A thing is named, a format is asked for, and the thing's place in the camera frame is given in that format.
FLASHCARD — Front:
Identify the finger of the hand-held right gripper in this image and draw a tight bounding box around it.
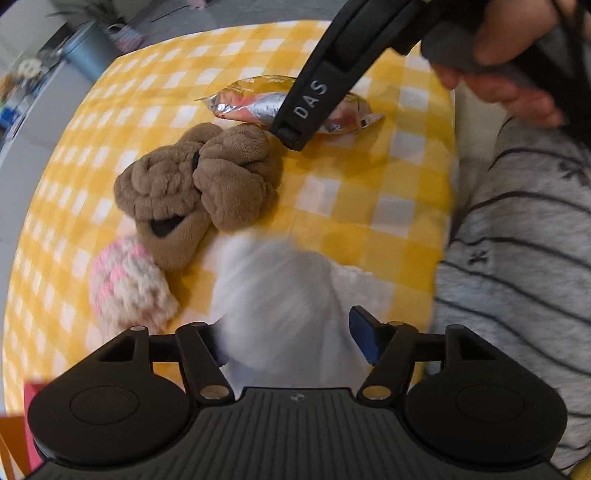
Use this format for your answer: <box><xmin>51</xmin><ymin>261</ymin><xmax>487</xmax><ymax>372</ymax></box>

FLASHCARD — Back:
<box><xmin>271</xmin><ymin>114</ymin><xmax>324</xmax><ymax>152</ymax></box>

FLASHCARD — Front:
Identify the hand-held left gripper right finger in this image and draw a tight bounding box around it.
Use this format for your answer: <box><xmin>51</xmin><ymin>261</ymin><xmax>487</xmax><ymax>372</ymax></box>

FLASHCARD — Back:
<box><xmin>348</xmin><ymin>305</ymin><xmax>502</xmax><ymax>401</ymax></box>

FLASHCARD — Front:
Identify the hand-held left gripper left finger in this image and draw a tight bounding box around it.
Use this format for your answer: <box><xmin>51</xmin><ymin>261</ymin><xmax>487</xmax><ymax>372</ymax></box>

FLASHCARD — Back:
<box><xmin>92</xmin><ymin>322</ymin><xmax>234</xmax><ymax>401</ymax></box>

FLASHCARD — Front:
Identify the silver snack packet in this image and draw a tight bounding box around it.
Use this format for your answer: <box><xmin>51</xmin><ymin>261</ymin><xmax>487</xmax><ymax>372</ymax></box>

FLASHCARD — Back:
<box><xmin>194</xmin><ymin>76</ymin><xmax>385</xmax><ymax>135</ymax></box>

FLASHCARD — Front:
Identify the white fluffy plush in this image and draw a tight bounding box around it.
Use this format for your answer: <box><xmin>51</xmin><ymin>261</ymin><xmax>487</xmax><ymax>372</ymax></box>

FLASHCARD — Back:
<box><xmin>203</xmin><ymin>231</ymin><xmax>384</xmax><ymax>389</ymax></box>

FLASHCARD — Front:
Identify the brown plush toy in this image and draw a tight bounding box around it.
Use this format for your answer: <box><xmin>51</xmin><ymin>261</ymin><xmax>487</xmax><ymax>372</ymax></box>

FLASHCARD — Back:
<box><xmin>114</xmin><ymin>122</ymin><xmax>282</xmax><ymax>272</ymax></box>

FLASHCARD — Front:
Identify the person's right hand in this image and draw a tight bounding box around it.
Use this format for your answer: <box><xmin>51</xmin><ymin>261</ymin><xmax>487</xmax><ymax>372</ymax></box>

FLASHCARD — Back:
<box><xmin>434</xmin><ymin>0</ymin><xmax>570</xmax><ymax>130</ymax></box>

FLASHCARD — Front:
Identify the yellow checkered tablecloth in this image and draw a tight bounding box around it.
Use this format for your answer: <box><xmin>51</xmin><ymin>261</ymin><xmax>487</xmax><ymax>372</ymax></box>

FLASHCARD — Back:
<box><xmin>0</xmin><ymin>21</ymin><xmax>458</xmax><ymax>416</ymax></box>

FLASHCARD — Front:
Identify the pink white knitted ball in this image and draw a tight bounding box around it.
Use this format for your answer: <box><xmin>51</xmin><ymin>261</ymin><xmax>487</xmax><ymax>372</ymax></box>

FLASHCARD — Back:
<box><xmin>89</xmin><ymin>234</ymin><xmax>180</xmax><ymax>334</ymax></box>

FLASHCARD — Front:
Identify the person's grey striped clothing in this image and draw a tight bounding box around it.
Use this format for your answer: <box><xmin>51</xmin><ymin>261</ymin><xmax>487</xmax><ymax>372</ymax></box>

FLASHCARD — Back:
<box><xmin>431</xmin><ymin>117</ymin><xmax>591</xmax><ymax>476</ymax></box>

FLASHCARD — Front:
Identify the pink striped bag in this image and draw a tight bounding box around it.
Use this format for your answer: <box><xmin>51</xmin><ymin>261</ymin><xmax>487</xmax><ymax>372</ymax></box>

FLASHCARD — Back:
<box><xmin>107</xmin><ymin>23</ymin><xmax>153</xmax><ymax>52</ymax></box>

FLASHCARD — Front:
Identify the grey round trash can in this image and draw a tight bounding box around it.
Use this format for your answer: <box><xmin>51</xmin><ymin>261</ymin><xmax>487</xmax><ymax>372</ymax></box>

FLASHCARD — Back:
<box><xmin>60</xmin><ymin>21</ymin><xmax>117</xmax><ymax>85</ymax></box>

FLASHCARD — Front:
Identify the long-leaf potted plant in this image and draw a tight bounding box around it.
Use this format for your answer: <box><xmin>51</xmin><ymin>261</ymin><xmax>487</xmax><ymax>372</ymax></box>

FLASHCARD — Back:
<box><xmin>46</xmin><ymin>0</ymin><xmax>126</xmax><ymax>25</ymax></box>

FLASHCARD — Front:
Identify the white marble television console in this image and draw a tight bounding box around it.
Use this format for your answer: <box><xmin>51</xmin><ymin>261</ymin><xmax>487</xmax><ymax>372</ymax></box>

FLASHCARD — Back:
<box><xmin>0</xmin><ymin>55</ymin><xmax>97</xmax><ymax>185</ymax></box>

